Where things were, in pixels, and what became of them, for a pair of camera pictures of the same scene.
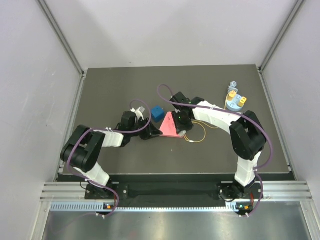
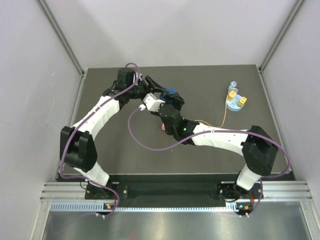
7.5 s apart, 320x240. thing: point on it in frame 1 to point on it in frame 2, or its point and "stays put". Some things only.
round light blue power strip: x=233 y=105 stays put
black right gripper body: x=182 y=123 to x=161 y=104
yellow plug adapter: x=242 y=101 stays put
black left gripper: x=151 y=130 to x=152 y=83
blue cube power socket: x=157 y=113 to x=172 y=90
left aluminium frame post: x=65 y=39 stays put
